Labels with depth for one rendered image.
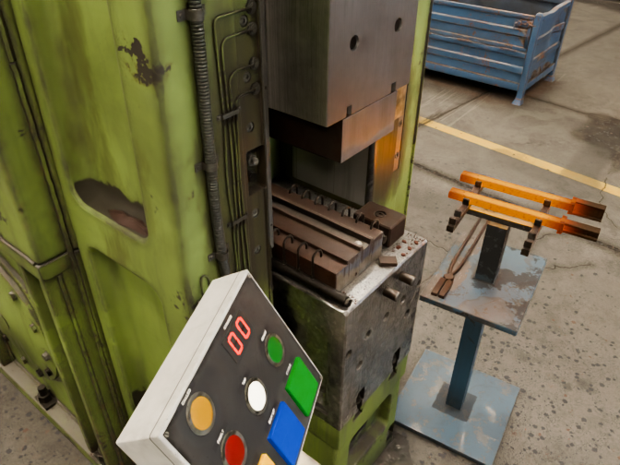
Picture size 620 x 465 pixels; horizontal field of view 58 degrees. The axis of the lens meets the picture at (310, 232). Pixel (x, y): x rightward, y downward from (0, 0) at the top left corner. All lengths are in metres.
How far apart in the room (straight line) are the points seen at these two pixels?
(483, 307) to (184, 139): 1.10
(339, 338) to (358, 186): 0.48
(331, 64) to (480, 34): 4.07
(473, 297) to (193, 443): 1.17
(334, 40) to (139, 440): 0.69
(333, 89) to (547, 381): 1.79
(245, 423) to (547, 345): 1.97
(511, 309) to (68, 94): 1.32
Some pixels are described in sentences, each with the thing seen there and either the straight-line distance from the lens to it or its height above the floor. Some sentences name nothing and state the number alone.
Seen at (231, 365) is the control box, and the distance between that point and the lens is 0.88.
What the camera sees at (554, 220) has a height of 0.93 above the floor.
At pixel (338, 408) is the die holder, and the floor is 0.56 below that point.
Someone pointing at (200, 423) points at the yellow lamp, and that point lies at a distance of 0.81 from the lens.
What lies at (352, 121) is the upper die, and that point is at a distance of 1.12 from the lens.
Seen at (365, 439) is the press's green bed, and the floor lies 0.15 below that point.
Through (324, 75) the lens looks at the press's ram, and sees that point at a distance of 1.02.
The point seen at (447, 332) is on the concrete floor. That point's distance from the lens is 2.61.
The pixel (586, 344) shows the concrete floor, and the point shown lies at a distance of 2.77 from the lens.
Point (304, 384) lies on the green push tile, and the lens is 1.03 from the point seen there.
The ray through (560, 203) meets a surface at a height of 0.92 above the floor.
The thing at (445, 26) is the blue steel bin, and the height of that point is 0.49.
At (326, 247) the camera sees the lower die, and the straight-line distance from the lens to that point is 1.36.
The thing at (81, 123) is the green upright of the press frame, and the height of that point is 1.30.
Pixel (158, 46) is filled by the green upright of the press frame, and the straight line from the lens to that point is 0.92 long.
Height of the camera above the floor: 1.81
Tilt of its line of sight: 36 degrees down
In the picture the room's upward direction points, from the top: straight up
